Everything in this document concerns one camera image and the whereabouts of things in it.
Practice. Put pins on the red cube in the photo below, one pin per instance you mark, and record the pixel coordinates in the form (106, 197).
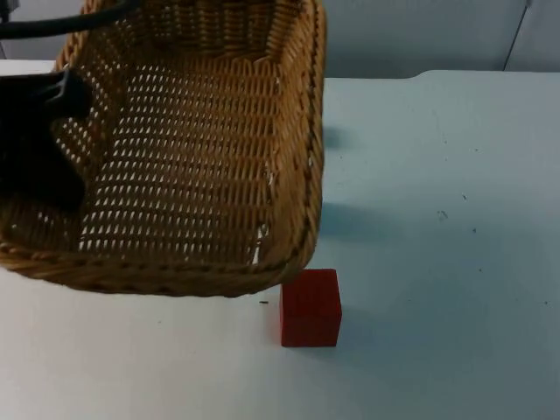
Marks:
(311, 308)

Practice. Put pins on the pale brown wicker basket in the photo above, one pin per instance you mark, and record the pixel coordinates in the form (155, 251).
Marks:
(197, 166)

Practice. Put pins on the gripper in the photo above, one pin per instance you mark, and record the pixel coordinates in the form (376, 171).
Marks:
(48, 94)

